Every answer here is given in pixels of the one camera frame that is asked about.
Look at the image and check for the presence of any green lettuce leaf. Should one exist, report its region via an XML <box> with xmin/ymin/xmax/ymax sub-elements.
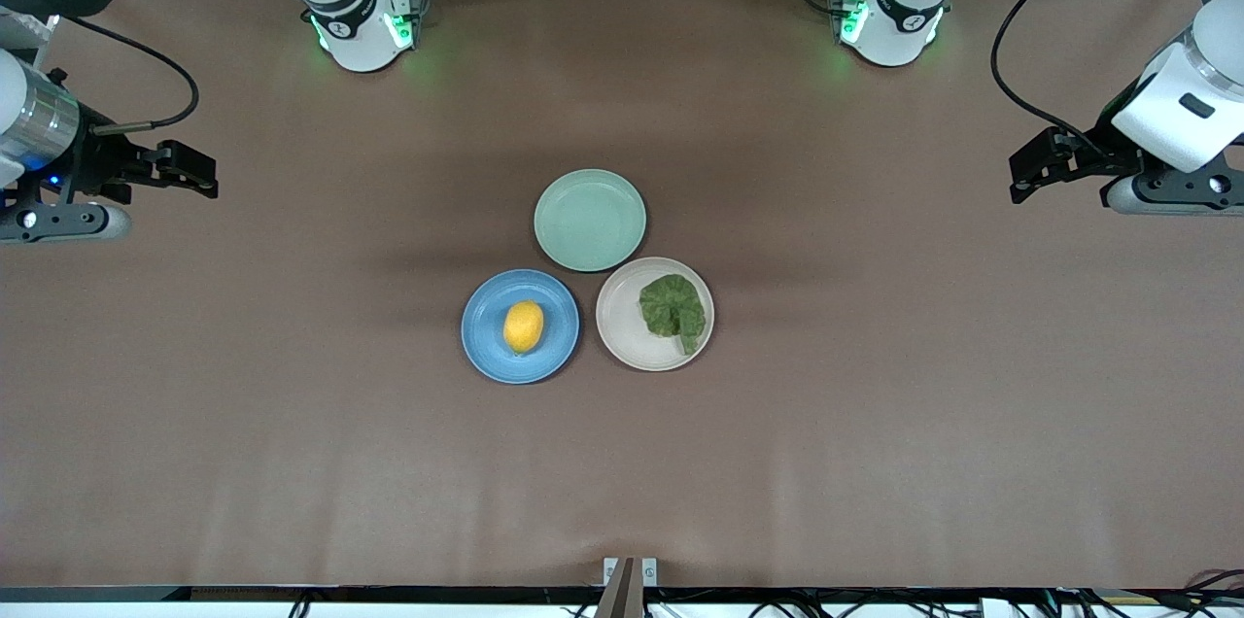
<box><xmin>639</xmin><ymin>274</ymin><xmax>708</xmax><ymax>356</ymax></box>

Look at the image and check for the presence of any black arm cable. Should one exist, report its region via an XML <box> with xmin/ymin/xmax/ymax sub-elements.
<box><xmin>989</xmin><ymin>0</ymin><xmax>1192</xmax><ymax>159</ymax></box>
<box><xmin>60</xmin><ymin>15</ymin><xmax>201</xmax><ymax>135</ymax></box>

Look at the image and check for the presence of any yellow lemon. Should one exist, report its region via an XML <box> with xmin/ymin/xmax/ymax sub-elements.
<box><xmin>502</xmin><ymin>299</ymin><xmax>545</xmax><ymax>356</ymax></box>

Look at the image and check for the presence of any pale green plate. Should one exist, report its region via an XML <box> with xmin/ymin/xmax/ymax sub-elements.
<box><xmin>534</xmin><ymin>169</ymin><xmax>648</xmax><ymax>273</ymax></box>

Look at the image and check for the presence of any metal table bracket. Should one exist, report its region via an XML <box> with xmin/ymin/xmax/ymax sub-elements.
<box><xmin>595</xmin><ymin>557</ymin><xmax>659</xmax><ymax>618</ymax></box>

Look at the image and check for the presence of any beige plate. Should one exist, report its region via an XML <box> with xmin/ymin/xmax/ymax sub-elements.
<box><xmin>595</xmin><ymin>257</ymin><xmax>716</xmax><ymax>372</ymax></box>

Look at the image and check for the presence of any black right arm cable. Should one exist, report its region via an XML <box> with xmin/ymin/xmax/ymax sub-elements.
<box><xmin>60</xmin><ymin>15</ymin><xmax>201</xmax><ymax>135</ymax></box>

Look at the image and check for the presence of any blue plate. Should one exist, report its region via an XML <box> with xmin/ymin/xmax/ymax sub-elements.
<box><xmin>461</xmin><ymin>269</ymin><xmax>581</xmax><ymax>386</ymax></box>

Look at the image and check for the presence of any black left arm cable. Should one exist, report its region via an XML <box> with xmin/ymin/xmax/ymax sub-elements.
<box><xmin>989</xmin><ymin>0</ymin><xmax>1192</xmax><ymax>159</ymax></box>

